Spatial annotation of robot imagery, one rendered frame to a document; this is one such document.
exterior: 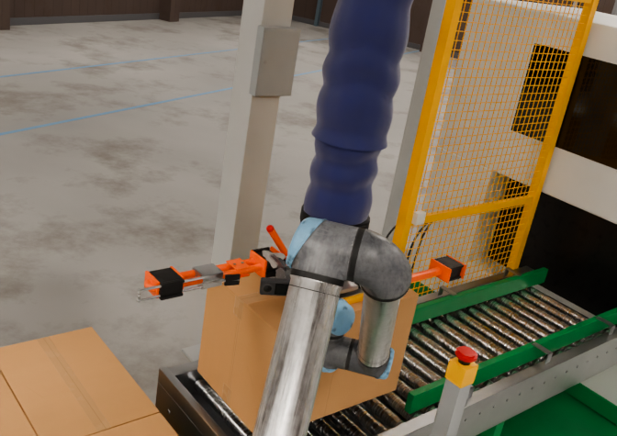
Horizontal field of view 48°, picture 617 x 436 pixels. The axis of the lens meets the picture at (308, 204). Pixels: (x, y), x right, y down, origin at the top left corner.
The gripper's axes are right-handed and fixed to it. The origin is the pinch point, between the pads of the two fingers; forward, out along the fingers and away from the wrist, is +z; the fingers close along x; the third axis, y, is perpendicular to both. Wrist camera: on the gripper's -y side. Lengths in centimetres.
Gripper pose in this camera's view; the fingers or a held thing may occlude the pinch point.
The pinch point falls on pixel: (261, 263)
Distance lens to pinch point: 215.7
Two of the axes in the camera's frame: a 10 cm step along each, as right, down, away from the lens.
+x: 1.6, -9.2, -3.5
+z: -6.1, -3.8, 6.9
